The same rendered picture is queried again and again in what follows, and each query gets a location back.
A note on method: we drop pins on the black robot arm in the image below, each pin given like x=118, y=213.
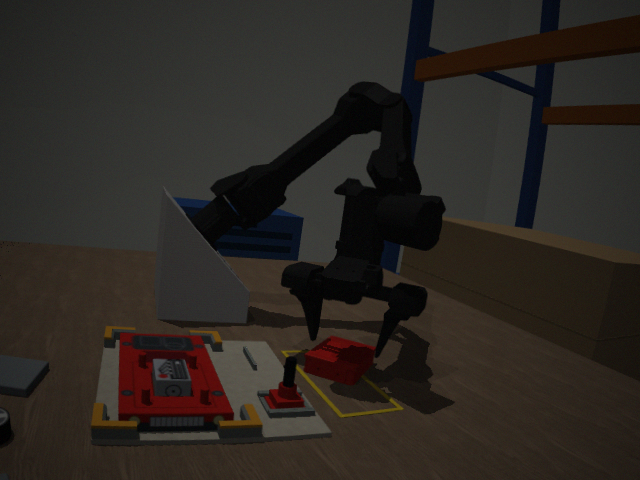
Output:
x=394, y=210

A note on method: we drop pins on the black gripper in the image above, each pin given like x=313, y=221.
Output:
x=304, y=280

